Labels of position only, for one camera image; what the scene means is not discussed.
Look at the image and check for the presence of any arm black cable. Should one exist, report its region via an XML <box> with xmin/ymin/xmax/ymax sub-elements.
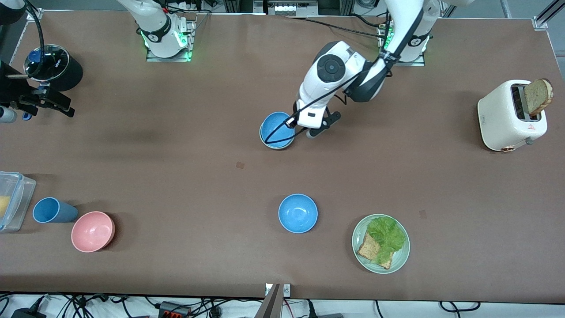
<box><xmin>264</xmin><ymin>0</ymin><xmax>426</xmax><ymax>145</ymax></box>
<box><xmin>24</xmin><ymin>0</ymin><xmax>47</xmax><ymax>87</ymax></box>

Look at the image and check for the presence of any green lettuce leaf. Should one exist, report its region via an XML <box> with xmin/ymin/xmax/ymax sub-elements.
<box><xmin>367</xmin><ymin>216</ymin><xmax>406</xmax><ymax>265</ymax></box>

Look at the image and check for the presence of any black pot blue handle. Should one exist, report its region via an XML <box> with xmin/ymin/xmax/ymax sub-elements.
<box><xmin>22</xmin><ymin>44</ymin><xmax>83</xmax><ymax>121</ymax></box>

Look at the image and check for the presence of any black braided table cable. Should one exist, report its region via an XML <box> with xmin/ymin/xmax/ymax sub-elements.
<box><xmin>287</xmin><ymin>17</ymin><xmax>389</xmax><ymax>39</ymax></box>

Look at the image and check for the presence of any black power adapter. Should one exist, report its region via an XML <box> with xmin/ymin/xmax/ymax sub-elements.
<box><xmin>11</xmin><ymin>308</ymin><xmax>47</xmax><ymax>318</ymax></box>

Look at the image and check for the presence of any grey camera stand bar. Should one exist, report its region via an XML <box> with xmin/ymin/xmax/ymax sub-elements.
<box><xmin>255</xmin><ymin>284</ymin><xmax>283</xmax><ymax>318</ymax></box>

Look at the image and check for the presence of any glass lid blue knob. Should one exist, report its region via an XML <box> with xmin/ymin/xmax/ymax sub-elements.
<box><xmin>24</xmin><ymin>44</ymin><xmax>70</xmax><ymax>83</ymax></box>

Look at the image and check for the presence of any brown bread slice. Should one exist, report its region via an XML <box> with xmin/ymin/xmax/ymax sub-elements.
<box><xmin>357</xmin><ymin>232</ymin><xmax>393</xmax><ymax>270</ymax></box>

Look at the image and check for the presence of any black looped floor cable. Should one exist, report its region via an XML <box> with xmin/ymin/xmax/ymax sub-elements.
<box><xmin>439</xmin><ymin>301</ymin><xmax>481</xmax><ymax>312</ymax></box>

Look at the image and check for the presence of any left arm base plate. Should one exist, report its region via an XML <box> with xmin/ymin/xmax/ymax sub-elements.
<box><xmin>378</xmin><ymin>20</ymin><xmax>426</xmax><ymax>67</ymax></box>

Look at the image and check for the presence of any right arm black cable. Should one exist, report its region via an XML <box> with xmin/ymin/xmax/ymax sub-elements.
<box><xmin>24</xmin><ymin>0</ymin><xmax>47</xmax><ymax>87</ymax></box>

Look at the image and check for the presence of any clear plastic container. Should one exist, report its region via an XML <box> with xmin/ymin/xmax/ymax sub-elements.
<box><xmin>0</xmin><ymin>171</ymin><xmax>37</xmax><ymax>233</ymax></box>

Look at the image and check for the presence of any green plate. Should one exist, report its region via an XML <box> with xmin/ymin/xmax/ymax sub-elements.
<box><xmin>352</xmin><ymin>214</ymin><xmax>411</xmax><ymax>274</ymax></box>

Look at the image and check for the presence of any black red power strip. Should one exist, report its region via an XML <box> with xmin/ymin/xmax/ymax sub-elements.
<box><xmin>158</xmin><ymin>301</ymin><xmax>191</xmax><ymax>318</ymax></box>

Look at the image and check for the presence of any white toaster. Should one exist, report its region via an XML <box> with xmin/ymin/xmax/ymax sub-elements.
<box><xmin>478</xmin><ymin>79</ymin><xmax>548</xmax><ymax>152</ymax></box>

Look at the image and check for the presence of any toast slice in toaster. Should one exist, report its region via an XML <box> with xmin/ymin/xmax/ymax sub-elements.
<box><xmin>524</xmin><ymin>79</ymin><xmax>554</xmax><ymax>117</ymax></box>

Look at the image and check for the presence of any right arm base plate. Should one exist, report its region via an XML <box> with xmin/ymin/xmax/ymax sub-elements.
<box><xmin>146</xmin><ymin>20</ymin><xmax>196</xmax><ymax>62</ymax></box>

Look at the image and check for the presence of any pink bowl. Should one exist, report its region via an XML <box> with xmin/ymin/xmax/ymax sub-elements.
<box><xmin>71</xmin><ymin>211</ymin><xmax>116</xmax><ymax>253</ymax></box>

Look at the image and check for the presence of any blue cup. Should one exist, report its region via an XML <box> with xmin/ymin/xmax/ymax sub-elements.
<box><xmin>33</xmin><ymin>197</ymin><xmax>79</xmax><ymax>223</ymax></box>

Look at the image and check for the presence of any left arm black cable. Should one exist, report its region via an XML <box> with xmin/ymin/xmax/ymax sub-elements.
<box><xmin>264</xmin><ymin>0</ymin><xmax>426</xmax><ymax>145</ymax></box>

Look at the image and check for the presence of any green bowl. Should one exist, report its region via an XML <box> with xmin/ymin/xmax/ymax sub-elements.
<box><xmin>259</xmin><ymin>113</ymin><xmax>297</xmax><ymax>150</ymax></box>

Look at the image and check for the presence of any blue bowl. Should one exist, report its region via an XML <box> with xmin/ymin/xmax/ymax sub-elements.
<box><xmin>278</xmin><ymin>193</ymin><xmax>318</xmax><ymax>234</ymax></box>
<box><xmin>260</xmin><ymin>112</ymin><xmax>296</xmax><ymax>148</ymax></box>

